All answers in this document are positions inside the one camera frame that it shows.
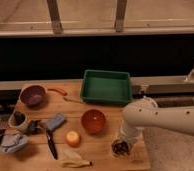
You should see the yellow banana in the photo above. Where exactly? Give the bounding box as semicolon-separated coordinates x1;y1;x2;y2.
60;149;92;168

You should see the white mug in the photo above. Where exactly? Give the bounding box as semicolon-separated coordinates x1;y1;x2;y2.
8;111;28;132

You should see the yellow apple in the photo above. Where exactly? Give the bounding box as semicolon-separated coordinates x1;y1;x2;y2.
66;131;80;147

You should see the light blue crumpled cloth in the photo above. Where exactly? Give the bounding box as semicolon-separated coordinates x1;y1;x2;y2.
0;133;28;154

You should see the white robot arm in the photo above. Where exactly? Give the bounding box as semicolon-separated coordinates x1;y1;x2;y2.
112;66;194;149

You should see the small wooden stick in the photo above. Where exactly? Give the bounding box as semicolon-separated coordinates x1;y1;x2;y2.
63;96;83;104

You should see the orange bowl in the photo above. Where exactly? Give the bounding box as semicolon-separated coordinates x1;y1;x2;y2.
81;109;106;134

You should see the dark purple grape bunch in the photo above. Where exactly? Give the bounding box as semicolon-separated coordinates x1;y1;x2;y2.
112;140;131;156

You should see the black handled knife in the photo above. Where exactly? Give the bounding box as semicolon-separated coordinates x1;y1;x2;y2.
46;133;58;160

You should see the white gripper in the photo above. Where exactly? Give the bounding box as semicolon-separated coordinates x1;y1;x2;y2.
117;121;143;147

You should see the orange carrot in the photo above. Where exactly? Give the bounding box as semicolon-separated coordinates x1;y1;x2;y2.
48;88;67;96

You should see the dark small object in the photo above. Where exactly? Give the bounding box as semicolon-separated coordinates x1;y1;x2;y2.
27;120;44;135

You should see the green plastic tray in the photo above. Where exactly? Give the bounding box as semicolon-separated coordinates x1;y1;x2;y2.
80;70;132;106

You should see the purple bowl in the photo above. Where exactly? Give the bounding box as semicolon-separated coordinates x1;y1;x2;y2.
20;85;46;107

